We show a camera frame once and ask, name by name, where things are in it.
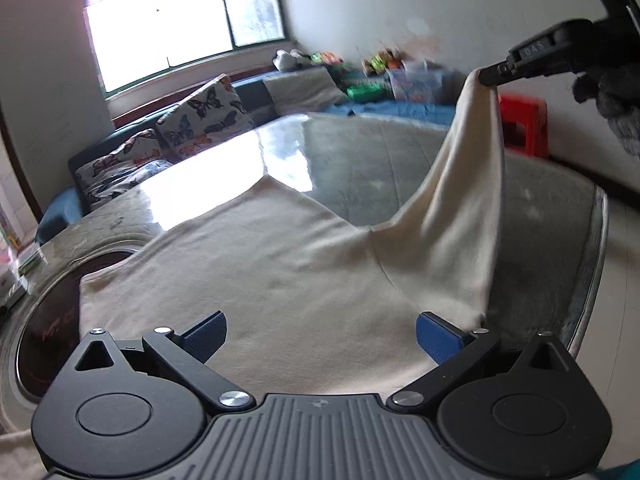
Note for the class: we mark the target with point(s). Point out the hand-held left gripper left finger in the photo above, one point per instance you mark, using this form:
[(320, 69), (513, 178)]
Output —
[(207, 332)]

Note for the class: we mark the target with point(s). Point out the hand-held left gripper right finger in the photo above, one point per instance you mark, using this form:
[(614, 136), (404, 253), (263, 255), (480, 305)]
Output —
[(437, 335)]

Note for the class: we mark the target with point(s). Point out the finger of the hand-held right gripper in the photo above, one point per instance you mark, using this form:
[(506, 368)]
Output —
[(540, 55)]

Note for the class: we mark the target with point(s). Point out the cream shirt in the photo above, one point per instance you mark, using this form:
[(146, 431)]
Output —
[(275, 260)]

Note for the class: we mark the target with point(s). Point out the person's right hand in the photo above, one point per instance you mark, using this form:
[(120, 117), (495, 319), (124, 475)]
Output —
[(620, 110)]

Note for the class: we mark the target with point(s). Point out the red plastic stool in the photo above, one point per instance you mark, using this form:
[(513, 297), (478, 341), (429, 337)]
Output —
[(522, 125)]

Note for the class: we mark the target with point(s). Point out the clear plastic storage box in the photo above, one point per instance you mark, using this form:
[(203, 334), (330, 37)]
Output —
[(415, 87)]

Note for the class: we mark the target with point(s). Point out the blue knitted blanket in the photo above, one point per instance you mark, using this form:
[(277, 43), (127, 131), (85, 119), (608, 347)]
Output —
[(400, 110)]

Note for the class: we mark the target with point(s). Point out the brown and green plush toys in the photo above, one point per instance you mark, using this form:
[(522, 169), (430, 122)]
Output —
[(382, 62)]

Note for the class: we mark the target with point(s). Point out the round built-in cooktop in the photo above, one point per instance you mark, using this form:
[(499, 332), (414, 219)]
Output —
[(50, 320)]

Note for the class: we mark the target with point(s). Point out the dark butterfly print cushion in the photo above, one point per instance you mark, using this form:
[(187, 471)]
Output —
[(135, 185)]

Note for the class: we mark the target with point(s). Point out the green bowl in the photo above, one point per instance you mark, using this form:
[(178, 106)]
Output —
[(364, 93)]

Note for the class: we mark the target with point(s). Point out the green white packet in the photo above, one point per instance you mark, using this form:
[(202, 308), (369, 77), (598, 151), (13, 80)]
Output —
[(29, 261)]

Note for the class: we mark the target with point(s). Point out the light butterfly print cushion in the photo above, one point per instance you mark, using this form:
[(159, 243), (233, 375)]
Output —
[(120, 155)]

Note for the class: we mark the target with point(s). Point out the orange and green toys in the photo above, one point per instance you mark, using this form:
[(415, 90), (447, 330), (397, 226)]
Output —
[(327, 57)]

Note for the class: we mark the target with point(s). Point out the large butterfly print pillow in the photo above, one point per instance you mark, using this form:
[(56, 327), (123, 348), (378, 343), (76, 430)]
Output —
[(205, 115)]

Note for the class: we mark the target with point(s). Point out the plain grey pillow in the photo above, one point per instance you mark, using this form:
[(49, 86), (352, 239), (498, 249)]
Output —
[(305, 90)]

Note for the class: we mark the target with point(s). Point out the blue corner sofa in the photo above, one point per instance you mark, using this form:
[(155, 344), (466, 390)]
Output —
[(250, 92)]

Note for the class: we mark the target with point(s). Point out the panda plush toy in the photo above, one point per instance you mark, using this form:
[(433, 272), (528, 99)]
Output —
[(290, 59)]

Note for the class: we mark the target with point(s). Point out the window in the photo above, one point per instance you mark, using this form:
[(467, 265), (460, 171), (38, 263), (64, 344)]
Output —
[(175, 15)]

